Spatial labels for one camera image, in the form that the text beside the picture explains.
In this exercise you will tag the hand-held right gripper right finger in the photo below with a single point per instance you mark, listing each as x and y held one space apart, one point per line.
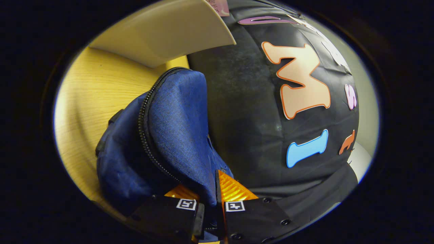
254 220

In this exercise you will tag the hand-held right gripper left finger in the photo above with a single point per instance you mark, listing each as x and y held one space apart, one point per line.
162 213

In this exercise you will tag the blue schoolbag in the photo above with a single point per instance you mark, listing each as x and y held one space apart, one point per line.
176 118

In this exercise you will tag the white plastic bookshelf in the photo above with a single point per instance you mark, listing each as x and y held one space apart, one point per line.
159 30

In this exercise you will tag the pink cover book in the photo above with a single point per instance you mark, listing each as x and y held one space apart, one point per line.
218 6

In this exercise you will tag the black backdrop cloth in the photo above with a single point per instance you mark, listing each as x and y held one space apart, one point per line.
244 118

